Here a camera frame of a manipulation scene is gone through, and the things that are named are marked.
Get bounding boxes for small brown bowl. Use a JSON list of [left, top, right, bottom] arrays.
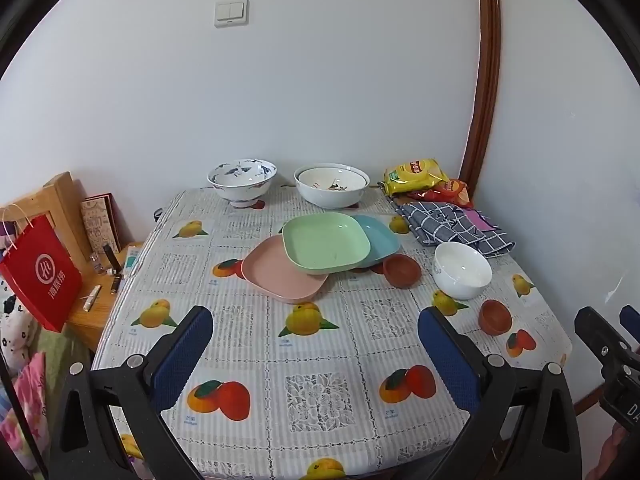
[[477, 299, 513, 336], [383, 254, 422, 289]]

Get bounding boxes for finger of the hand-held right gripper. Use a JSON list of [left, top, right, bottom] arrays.
[[574, 305, 635, 377], [619, 304, 640, 342]]

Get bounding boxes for brown wooden door frame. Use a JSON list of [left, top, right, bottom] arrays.
[[457, 0, 502, 196]]

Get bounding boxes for pink floral blanket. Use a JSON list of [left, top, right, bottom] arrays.
[[0, 351, 51, 472]]

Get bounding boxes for fruit-printed tablecloth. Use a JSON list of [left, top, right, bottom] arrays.
[[91, 187, 574, 480]]

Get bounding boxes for white bowl with orange print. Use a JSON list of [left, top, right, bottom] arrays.
[[296, 165, 368, 194]]

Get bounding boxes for brown wooden baseboard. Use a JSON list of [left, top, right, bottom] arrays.
[[572, 385, 607, 416]]

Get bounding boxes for red paper bag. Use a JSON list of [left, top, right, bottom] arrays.
[[0, 204, 83, 333]]

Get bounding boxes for white light switch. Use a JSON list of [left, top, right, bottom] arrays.
[[214, 0, 249, 28]]

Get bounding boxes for yellow snack bag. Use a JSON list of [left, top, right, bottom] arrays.
[[383, 158, 449, 197]]

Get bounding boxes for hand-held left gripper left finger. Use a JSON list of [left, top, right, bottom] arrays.
[[48, 305, 215, 480]]

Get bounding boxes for grey checked cloth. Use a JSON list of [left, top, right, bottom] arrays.
[[392, 201, 517, 259]]

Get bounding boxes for person's right hand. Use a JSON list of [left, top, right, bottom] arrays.
[[585, 422, 633, 480]]

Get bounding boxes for pink square plate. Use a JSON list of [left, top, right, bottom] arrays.
[[241, 235, 331, 304]]

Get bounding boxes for red snack bag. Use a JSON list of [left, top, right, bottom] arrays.
[[407, 178, 473, 209]]

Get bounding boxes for green square plate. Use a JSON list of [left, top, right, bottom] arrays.
[[282, 212, 371, 275]]

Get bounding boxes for plain white bowl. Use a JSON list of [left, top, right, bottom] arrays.
[[432, 241, 493, 301]]

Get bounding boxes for patterned brown box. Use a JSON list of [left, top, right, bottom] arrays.
[[80, 192, 122, 256]]

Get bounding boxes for blue square plate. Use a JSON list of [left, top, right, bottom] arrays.
[[350, 215, 402, 269]]

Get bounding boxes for white spotted cloth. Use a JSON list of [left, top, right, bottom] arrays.
[[0, 290, 40, 377]]

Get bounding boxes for wooden side cabinet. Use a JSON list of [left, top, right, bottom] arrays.
[[0, 171, 146, 353]]

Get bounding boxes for large white bowl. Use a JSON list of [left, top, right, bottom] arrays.
[[293, 164, 371, 210]]

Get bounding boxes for blue patterned white bowl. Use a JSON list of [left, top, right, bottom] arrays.
[[207, 158, 278, 209]]

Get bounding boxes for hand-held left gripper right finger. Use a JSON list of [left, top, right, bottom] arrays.
[[417, 306, 584, 480]]

